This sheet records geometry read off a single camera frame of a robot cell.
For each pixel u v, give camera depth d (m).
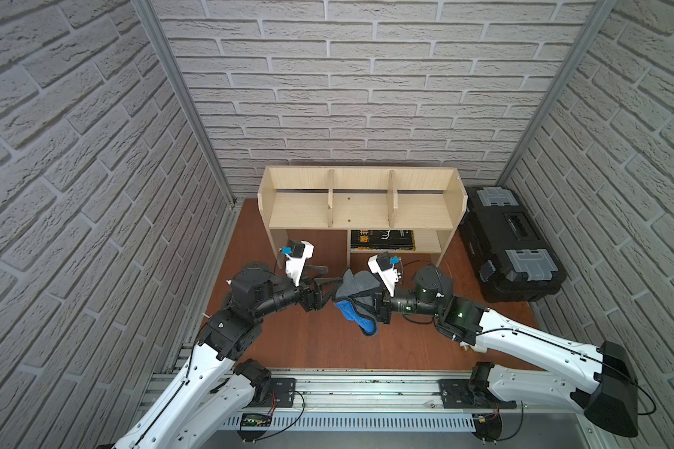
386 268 0.57
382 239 0.90
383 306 0.56
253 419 0.73
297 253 0.55
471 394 0.66
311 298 0.55
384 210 0.84
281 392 0.74
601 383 0.40
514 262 0.81
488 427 0.69
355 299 0.61
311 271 0.63
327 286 0.57
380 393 0.76
